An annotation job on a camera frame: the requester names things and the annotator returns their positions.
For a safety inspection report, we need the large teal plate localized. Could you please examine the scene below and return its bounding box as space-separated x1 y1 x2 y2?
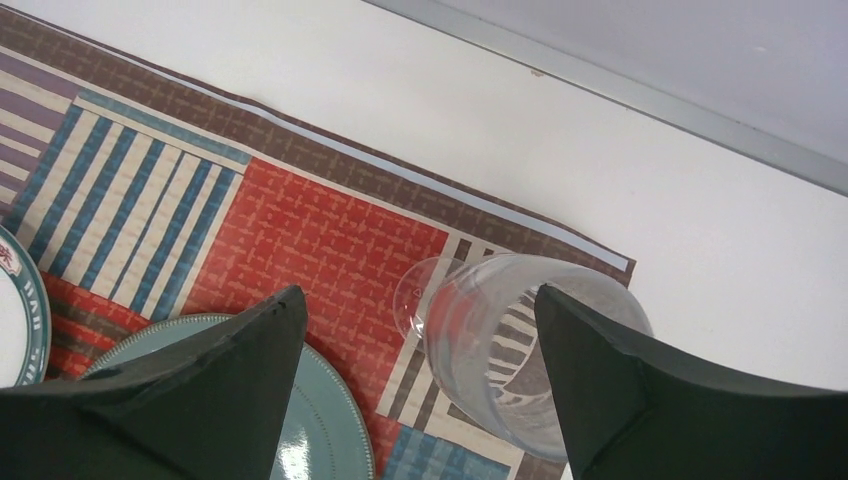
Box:
83 313 376 479

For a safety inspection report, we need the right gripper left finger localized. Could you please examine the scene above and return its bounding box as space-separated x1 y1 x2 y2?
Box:
1 285 308 479

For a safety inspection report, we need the clear wine glass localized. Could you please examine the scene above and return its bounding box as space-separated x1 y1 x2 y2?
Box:
393 253 653 462

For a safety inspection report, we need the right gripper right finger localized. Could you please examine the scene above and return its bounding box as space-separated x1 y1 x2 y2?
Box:
535 285 847 479

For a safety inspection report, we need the white green-rimmed small plate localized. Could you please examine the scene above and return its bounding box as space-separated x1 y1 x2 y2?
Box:
1 229 52 388

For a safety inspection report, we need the brown striped placemat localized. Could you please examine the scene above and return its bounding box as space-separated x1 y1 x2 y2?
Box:
1 7 635 479

